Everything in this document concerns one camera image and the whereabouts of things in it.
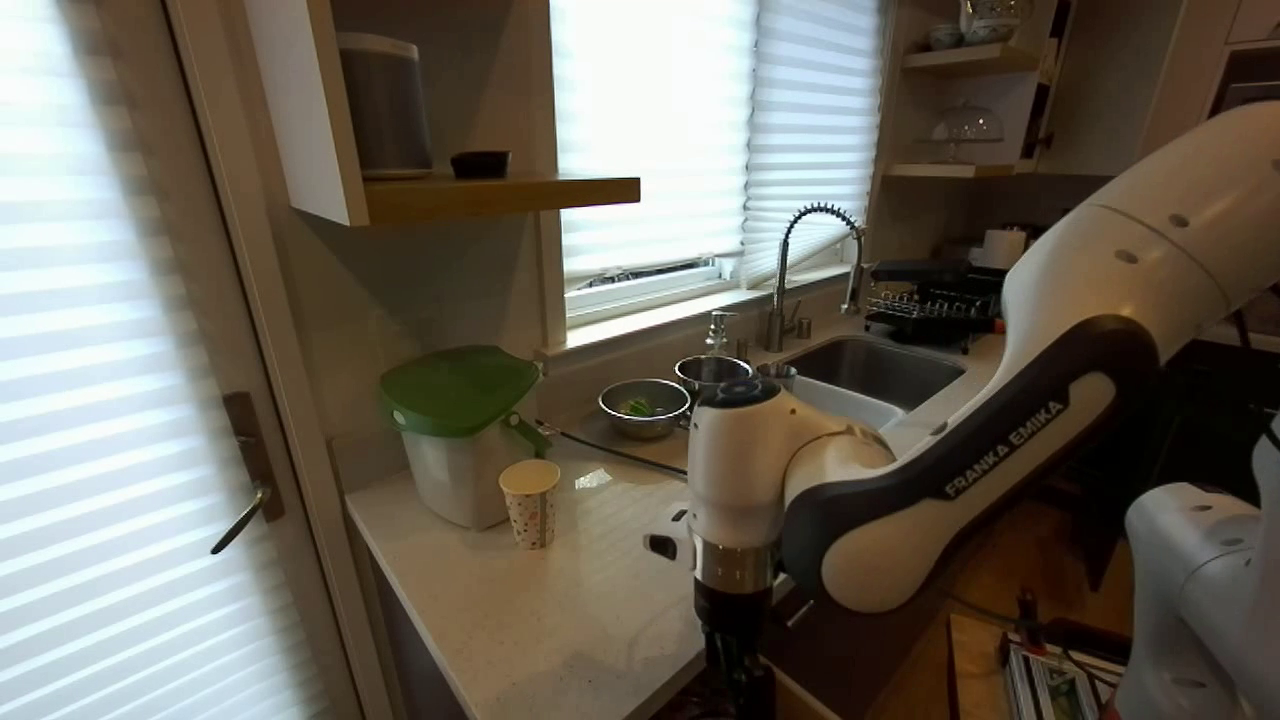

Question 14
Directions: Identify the glassware on shelf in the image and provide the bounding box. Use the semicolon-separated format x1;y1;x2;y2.
929;0;1026;53

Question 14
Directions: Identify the small black bowl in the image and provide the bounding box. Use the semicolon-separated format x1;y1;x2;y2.
446;148;513;183

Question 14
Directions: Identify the glass dome dish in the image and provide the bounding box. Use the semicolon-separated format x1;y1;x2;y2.
930;99;1008;162

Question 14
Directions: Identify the dark open drawer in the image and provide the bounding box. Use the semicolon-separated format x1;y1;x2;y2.
756;570;966;720

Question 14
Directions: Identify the colourful papers stack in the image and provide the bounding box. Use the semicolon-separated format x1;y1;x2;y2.
999;627;1135;720

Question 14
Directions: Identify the dark metal door handle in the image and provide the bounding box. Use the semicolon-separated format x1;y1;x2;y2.
209;387;287;561

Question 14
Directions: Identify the beige paper cup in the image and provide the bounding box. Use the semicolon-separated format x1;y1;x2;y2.
494;457;567;553

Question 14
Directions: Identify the steel bowl with green food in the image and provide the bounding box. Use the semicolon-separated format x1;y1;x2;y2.
593;377;694;444

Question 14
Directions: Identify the grey cylindrical container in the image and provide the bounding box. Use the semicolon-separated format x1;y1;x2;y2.
334;29;436;180

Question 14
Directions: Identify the white bin with green lid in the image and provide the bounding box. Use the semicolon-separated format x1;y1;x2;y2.
376;344;556;532

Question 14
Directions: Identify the white canister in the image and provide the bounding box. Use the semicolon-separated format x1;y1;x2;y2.
974;222;1030;275

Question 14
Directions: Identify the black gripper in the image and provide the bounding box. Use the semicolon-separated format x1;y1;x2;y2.
693;579;781;720

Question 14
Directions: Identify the wooden wall shelf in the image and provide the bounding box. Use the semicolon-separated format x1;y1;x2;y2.
241;0;643;230

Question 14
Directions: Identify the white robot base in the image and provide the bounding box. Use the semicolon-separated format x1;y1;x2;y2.
1117;411;1280;720

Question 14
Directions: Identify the white window blind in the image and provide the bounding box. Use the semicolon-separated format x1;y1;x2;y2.
547;0;889;290

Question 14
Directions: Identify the black cable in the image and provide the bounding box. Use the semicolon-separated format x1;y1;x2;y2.
556;422;693;478

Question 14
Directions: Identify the steel pot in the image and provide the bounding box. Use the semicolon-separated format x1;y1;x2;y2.
669;347;758;400

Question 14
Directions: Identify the curved steel kitchen faucet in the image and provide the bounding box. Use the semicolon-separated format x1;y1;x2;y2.
763;200;867;355

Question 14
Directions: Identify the built-in microwave oven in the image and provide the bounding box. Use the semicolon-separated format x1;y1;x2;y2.
1209;42;1280;118

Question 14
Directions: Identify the steel kitchen sink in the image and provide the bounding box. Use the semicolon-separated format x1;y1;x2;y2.
781;331;972;415

